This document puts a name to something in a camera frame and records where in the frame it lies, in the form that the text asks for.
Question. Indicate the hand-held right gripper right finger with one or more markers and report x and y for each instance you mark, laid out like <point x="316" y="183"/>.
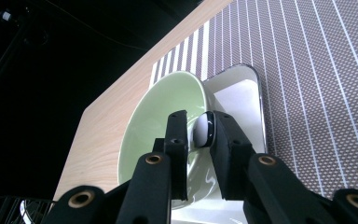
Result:
<point x="230" y="152"/>

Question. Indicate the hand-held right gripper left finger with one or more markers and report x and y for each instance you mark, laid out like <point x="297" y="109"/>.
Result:
<point x="177" y="149"/>

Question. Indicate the white ceramic spoon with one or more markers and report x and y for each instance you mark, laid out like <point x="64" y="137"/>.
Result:
<point x="202" y="130"/>
<point x="24" y="210"/>

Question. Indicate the green ceramic bowl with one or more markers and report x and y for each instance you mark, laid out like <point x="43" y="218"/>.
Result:
<point x="155" y="124"/>

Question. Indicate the white square plate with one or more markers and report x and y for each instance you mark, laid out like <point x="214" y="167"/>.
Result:
<point x="242" y="102"/>

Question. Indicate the grey striped placemat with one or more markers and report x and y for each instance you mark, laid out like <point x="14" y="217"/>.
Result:
<point x="307" y="77"/>

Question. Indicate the small white device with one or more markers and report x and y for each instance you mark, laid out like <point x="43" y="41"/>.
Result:
<point x="6" y="15"/>

